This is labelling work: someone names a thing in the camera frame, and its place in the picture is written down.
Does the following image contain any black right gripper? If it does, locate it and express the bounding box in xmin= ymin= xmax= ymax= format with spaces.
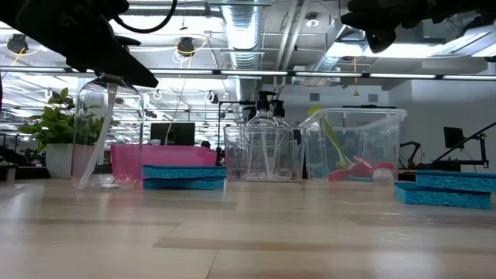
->
xmin=340 ymin=0 xmax=496 ymax=54

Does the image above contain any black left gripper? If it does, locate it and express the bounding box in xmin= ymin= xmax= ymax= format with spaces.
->
xmin=0 ymin=0 xmax=159 ymax=88

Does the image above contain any green dish brush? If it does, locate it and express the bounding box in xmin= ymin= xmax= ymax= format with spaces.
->
xmin=308 ymin=105 xmax=354 ymax=171

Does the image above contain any black computer monitor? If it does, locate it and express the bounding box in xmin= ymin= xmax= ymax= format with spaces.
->
xmin=150 ymin=122 xmax=197 ymax=146

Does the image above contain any pink plastic bin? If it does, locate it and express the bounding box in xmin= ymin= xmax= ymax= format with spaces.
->
xmin=110 ymin=144 xmax=219 ymax=187

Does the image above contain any clear plastic tub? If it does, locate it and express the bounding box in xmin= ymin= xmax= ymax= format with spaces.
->
xmin=300 ymin=107 xmax=408 ymax=182

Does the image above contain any green potted plant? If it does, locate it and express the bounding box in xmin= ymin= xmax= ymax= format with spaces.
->
xmin=18 ymin=87 xmax=113 ymax=179

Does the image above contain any black monitor on stand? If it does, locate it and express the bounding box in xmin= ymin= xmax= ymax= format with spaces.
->
xmin=443 ymin=126 xmax=489 ymax=168

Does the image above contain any silver ventilation duct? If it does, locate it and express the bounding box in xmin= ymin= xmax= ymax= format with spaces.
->
xmin=309 ymin=0 xmax=373 ymax=74
xmin=220 ymin=0 xmax=267 ymax=71

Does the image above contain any black ceiling cable reel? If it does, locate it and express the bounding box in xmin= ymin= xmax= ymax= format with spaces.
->
xmin=6 ymin=33 xmax=30 ymax=54
xmin=177 ymin=36 xmax=196 ymax=57

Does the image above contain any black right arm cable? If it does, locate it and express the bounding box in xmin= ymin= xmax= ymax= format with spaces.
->
xmin=425 ymin=122 xmax=496 ymax=168

